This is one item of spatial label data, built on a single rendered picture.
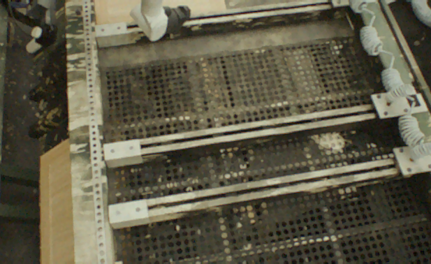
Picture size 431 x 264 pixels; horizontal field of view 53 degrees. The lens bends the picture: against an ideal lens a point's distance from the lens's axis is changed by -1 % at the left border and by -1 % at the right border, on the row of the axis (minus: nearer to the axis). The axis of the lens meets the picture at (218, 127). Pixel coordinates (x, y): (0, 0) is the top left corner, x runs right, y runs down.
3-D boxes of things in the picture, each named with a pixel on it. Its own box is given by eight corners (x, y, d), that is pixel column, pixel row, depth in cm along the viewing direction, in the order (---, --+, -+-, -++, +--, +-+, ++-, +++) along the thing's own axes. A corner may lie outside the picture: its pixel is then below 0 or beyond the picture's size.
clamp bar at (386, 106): (106, 148, 160) (92, 116, 139) (406, 102, 174) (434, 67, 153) (108, 172, 155) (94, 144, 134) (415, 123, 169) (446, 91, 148)
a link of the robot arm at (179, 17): (176, 39, 166) (158, 42, 156) (161, 20, 167) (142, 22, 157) (196, 17, 160) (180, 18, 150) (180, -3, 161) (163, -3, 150)
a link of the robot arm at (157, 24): (150, 45, 148) (154, 25, 135) (134, 24, 149) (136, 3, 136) (165, 35, 150) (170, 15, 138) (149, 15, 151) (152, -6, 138)
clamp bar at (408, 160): (111, 206, 150) (96, 181, 129) (428, 152, 164) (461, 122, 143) (114, 235, 145) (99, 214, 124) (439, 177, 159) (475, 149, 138)
